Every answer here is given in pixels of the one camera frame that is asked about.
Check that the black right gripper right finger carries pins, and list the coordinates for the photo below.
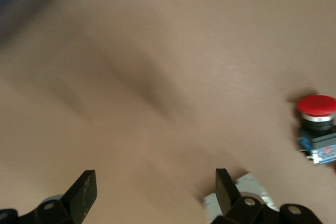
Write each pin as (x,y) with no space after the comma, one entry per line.
(236,208)

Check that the white circuit breaker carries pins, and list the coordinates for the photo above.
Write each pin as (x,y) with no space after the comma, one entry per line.
(252,182)

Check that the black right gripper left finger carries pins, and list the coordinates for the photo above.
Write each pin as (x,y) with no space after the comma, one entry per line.
(76,200)

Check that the red mushroom push button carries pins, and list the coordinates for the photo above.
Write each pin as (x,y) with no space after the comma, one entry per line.
(316,106)

